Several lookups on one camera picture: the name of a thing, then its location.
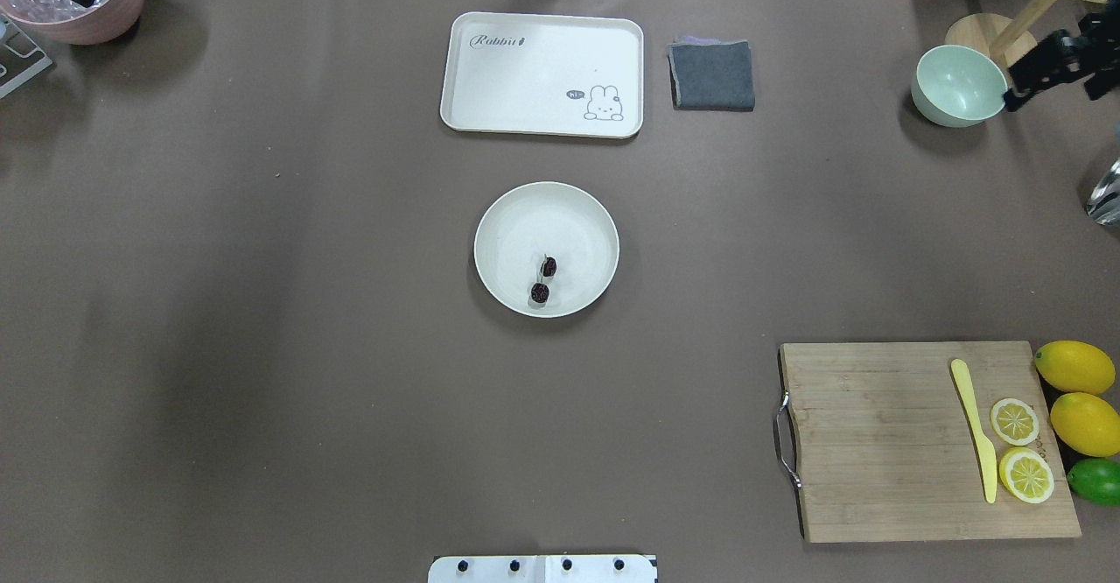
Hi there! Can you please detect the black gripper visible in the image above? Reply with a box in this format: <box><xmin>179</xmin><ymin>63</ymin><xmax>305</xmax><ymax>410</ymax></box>
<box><xmin>1004</xmin><ymin>6</ymin><xmax>1119</xmax><ymax>112</ymax></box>

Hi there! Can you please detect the cream rabbit tray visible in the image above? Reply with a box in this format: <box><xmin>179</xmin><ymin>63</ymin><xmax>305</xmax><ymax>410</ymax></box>
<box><xmin>439</xmin><ymin>11</ymin><xmax>645</xmax><ymax>139</ymax></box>

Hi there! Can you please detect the wooden cup stand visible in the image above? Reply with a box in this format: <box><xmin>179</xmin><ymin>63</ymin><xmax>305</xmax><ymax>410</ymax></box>
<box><xmin>945</xmin><ymin>0</ymin><xmax>1117</xmax><ymax>84</ymax></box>

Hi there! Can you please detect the mint green bowl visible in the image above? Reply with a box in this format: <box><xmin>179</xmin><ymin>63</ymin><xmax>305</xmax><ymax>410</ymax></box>
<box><xmin>909</xmin><ymin>45</ymin><xmax>1008</xmax><ymax>128</ymax></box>

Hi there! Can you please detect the clear glass cup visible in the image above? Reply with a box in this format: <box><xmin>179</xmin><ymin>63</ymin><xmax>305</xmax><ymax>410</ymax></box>
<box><xmin>1084</xmin><ymin>158</ymin><xmax>1120</xmax><ymax>228</ymax></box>

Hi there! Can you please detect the whole yellow lemon upper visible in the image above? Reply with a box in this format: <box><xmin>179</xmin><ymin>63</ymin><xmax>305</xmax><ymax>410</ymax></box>
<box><xmin>1032</xmin><ymin>340</ymin><xmax>1117</xmax><ymax>396</ymax></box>

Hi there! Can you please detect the whole yellow lemon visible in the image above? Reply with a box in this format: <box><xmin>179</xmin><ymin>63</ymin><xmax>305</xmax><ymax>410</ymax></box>
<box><xmin>1032</xmin><ymin>340</ymin><xmax>1117</xmax><ymax>396</ymax></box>
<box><xmin>1049</xmin><ymin>392</ymin><xmax>1119</xmax><ymax>458</ymax></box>

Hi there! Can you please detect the grey folded cloth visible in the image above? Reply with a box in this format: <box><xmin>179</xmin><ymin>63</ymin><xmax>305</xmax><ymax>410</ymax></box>
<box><xmin>668</xmin><ymin>38</ymin><xmax>757</xmax><ymax>112</ymax></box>

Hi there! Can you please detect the lemon half upper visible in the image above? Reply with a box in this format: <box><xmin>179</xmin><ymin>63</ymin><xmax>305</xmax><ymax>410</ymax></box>
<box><xmin>990</xmin><ymin>398</ymin><xmax>1040</xmax><ymax>446</ymax></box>

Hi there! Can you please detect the lemon half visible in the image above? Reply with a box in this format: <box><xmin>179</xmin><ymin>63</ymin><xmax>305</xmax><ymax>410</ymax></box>
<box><xmin>997</xmin><ymin>446</ymin><xmax>1055</xmax><ymax>504</ymax></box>
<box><xmin>990</xmin><ymin>398</ymin><xmax>1040</xmax><ymax>446</ymax></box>

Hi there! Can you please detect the whole yellow lemon lower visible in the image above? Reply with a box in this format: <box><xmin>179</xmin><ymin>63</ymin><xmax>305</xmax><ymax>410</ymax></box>
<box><xmin>1049</xmin><ymin>392</ymin><xmax>1119</xmax><ymax>458</ymax></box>

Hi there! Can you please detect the yellow plastic knife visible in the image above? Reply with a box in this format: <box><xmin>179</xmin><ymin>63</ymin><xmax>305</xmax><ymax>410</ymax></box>
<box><xmin>949</xmin><ymin>357</ymin><xmax>999</xmax><ymax>504</ymax></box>

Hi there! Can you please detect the lemon half lower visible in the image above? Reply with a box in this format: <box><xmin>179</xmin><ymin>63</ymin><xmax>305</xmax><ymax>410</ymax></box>
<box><xmin>997</xmin><ymin>446</ymin><xmax>1055</xmax><ymax>504</ymax></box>

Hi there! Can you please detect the bamboo cutting board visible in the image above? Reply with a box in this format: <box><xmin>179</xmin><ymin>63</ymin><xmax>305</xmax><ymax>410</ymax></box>
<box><xmin>777</xmin><ymin>341</ymin><xmax>1082</xmax><ymax>544</ymax></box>

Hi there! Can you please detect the green lime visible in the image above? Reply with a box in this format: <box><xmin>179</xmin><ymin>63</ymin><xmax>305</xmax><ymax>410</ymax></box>
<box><xmin>1067</xmin><ymin>458</ymin><xmax>1119</xmax><ymax>506</ymax></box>

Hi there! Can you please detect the white cup rack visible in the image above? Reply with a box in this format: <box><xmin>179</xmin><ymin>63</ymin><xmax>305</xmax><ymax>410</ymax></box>
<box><xmin>0</xmin><ymin>15</ymin><xmax>53</xmax><ymax>98</ymax></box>

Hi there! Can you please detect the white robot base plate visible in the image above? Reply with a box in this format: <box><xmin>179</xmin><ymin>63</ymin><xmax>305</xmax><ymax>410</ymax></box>
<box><xmin>427</xmin><ymin>552</ymin><xmax>659</xmax><ymax>582</ymax></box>

